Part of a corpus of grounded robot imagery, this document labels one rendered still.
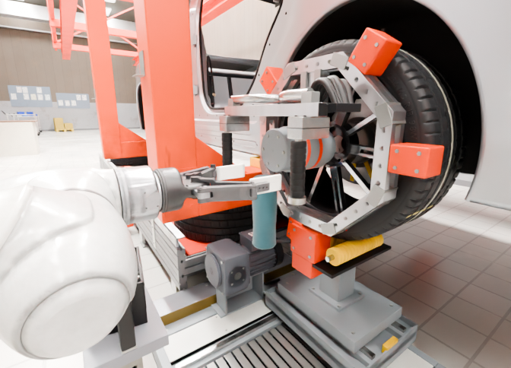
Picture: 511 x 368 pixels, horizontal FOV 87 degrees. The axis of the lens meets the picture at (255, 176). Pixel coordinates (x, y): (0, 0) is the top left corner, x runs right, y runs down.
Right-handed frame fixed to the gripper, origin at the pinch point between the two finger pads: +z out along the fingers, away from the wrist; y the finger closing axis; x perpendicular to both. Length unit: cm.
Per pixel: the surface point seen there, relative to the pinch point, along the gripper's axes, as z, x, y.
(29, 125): -102, -18, -781
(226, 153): 11.1, 0.0, -32.6
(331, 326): 38, -61, -7
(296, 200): 10.7, -6.8, 1.5
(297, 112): 13.5, 13.1, -2.5
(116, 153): 7, -26, -252
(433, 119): 42.9, 11.5, 14.3
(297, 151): 10.7, 4.5, 1.0
